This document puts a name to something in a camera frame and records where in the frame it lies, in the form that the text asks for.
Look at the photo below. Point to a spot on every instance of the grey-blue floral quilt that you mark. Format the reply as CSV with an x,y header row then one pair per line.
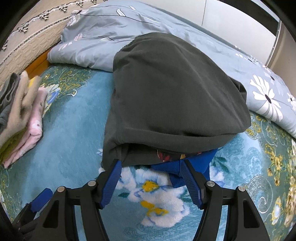
x,y
97,46

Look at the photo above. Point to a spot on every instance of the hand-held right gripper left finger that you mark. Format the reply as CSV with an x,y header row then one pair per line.
x,y
111,185

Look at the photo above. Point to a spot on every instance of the orange wooden bed frame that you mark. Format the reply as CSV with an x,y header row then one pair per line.
x,y
37,64

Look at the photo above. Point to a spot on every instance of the beige lace-trimmed headboard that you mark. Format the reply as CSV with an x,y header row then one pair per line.
x,y
30,41

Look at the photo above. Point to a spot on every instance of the blue garment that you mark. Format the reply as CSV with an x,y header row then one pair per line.
x,y
167,170

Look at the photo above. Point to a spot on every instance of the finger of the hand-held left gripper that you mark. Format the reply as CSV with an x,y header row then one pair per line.
x,y
41,200

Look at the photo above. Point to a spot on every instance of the teal floral fleece blanket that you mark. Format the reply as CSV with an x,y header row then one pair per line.
x,y
74,129

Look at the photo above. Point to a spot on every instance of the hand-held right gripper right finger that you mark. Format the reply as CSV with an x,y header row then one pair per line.
x,y
190,184

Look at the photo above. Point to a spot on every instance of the dark grey garment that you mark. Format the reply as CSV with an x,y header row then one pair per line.
x,y
173,92

